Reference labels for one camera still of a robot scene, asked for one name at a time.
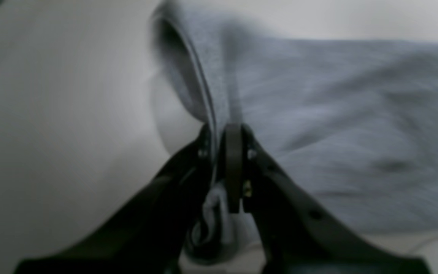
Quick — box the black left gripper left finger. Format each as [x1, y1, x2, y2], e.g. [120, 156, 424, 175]
[15, 125, 212, 274]

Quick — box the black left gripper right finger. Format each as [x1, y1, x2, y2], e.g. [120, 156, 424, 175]
[219, 124, 430, 274]

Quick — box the grey T-shirt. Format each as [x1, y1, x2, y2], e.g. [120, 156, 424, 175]
[152, 0, 438, 266]

